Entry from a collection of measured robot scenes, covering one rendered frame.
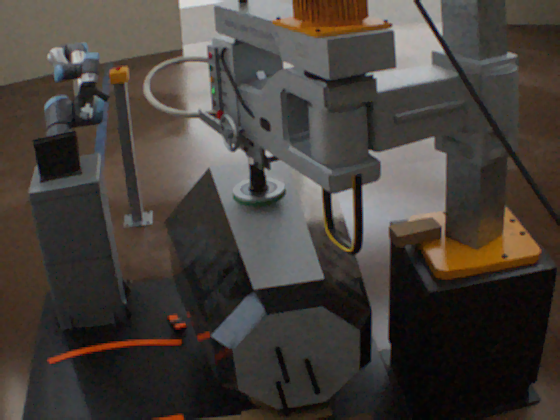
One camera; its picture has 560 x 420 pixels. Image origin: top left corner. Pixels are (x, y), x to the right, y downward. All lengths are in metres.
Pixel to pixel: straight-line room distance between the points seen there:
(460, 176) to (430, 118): 0.40
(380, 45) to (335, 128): 0.32
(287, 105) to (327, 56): 0.44
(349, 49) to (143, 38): 7.62
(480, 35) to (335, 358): 1.29
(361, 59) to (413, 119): 0.38
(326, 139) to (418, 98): 0.36
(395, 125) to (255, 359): 0.94
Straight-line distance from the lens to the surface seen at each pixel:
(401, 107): 2.52
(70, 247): 3.90
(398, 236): 2.99
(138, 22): 9.71
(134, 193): 5.08
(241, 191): 3.20
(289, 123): 2.63
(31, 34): 9.81
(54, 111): 3.91
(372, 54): 2.29
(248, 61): 2.92
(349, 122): 2.40
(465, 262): 2.92
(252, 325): 2.63
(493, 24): 2.75
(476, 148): 2.78
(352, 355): 2.78
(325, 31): 2.23
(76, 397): 3.64
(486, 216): 2.98
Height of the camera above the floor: 2.26
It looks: 26 degrees down
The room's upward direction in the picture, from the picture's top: 4 degrees counter-clockwise
